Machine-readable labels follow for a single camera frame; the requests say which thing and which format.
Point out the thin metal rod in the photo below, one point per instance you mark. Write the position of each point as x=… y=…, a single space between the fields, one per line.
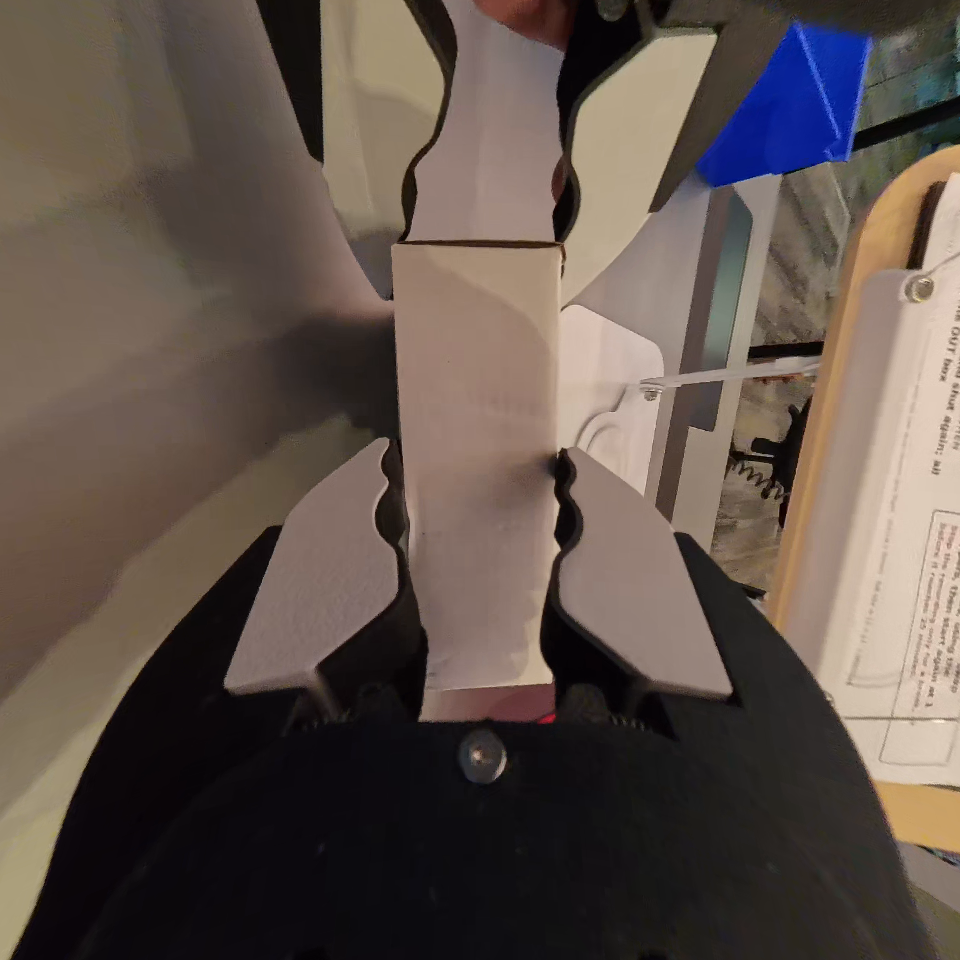
x=735 y=375

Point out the grey metal frame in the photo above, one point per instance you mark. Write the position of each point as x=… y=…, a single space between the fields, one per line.
x=690 y=315

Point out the white cardboard box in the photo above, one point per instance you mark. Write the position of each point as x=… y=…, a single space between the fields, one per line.
x=480 y=375

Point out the laminated printed instruction sheet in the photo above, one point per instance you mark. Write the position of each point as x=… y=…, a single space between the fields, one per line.
x=892 y=487

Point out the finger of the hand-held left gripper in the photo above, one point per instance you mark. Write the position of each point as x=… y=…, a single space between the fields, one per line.
x=630 y=135
x=367 y=112

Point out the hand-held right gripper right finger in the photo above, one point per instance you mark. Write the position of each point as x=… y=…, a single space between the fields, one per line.
x=637 y=600

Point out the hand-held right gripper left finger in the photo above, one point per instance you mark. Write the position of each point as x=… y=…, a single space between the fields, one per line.
x=322 y=585

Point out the blue cube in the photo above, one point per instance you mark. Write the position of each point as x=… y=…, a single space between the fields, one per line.
x=780 y=112

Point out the white plastic tray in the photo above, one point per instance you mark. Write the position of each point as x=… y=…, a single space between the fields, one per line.
x=607 y=375

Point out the wooden board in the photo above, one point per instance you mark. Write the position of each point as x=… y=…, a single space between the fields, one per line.
x=810 y=375

